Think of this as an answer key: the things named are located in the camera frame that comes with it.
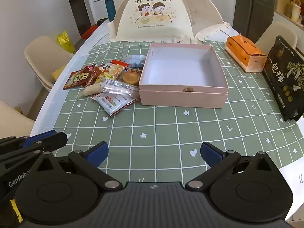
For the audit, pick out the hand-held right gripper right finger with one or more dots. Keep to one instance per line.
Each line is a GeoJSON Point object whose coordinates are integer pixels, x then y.
{"type": "Point", "coordinates": [211, 153]}

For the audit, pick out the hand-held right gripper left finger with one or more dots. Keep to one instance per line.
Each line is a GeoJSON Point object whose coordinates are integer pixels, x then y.
{"type": "Point", "coordinates": [96, 153]}

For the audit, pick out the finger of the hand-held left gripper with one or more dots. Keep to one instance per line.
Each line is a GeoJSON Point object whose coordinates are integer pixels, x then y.
{"type": "Point", "coordinates": [35, 137]}
{"type": "Point", "coordinates": [55, 141]}

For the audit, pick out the white red-print snack packet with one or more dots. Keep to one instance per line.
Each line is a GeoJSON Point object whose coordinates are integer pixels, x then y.
{"type": "Point", "coordinates": [114, 103]}

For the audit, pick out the pale rice snack packet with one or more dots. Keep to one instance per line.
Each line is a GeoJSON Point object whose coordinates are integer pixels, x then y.
{"type": "Point", "coordinates": [91, 90]}

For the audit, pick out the red-brown snack packet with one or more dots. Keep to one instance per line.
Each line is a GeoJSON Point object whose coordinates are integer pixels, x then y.
{"type": "Point", "coordinates": [74, 78]}

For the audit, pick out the clear silver snack packet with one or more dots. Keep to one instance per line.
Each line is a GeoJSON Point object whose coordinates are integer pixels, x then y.
{"type": "Point", "coordinates": [118, 87]}

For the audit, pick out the pink cardboard box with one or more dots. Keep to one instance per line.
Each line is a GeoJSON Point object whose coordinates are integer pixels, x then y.
{"type": "Point", "coordinates": [182, 76]}

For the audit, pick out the round cake packet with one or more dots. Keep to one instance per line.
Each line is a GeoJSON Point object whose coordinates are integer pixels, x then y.
{"type": "Point", "coordinates": [130, 76]}

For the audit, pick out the yellow panda cracker packet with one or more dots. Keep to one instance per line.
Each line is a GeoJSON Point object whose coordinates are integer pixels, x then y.
{"type": "Point", "coordinates": [119, 70]}

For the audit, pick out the blue-grey snack packet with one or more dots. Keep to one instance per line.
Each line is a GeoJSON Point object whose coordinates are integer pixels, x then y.
{"type": "Point", "coordinates": [135, 60]}

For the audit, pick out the beige chair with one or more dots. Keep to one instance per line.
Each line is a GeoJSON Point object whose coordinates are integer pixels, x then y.
{"type": "Point", "coordinates": [279, 36]}
{"type": "Point", "coordinates": [44, 57]}
{"type": "Point", "coordinates": [11, 118]}

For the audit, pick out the green checked tablecloth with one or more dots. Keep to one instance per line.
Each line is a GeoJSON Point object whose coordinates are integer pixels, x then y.
{"type": "Point", "coordinates": [166, 128]}

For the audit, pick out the yellow cushion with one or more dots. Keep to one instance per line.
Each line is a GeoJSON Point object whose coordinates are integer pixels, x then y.
{"type": "Point", "coordinates": [59, 72]}

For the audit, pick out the yellow plastic bag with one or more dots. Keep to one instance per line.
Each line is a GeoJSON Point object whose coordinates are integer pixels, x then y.
{"type": "Point", "coordinates": [64, 41]}

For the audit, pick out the orange tissue pack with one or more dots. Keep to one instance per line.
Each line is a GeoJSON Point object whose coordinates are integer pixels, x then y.
{"type": "Point", "coordinates": [244, 52]}

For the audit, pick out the large black snack bag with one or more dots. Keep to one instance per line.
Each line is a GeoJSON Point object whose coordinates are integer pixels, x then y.
{"type": "Point", "coordinates": [287, 76]}

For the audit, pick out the red stool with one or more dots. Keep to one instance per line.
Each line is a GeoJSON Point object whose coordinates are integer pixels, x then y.
{"type": "Point", "coordinates": [90, 31]}

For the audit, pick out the dark door panel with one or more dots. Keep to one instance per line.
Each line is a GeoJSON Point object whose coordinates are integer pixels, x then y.
{"type": "Point", "coordinates": [76, 7]}

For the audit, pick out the cream mesh food cover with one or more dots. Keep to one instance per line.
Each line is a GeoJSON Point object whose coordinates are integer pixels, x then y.
{"type": "Point", "coordinates": [152, 28]}

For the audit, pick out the blue thermos bottle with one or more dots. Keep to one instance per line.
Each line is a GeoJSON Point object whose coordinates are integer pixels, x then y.
{"type": "Point", "coordinates": [110, 8]}

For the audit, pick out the dark tall cabinet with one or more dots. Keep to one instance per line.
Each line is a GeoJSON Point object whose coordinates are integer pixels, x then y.
{"type": "Point", "coordinates": [255, 7]}

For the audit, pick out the shelf with ornaments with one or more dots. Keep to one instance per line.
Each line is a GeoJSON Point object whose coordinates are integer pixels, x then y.
{"type": "Point", "coordinates": [293, 7]}

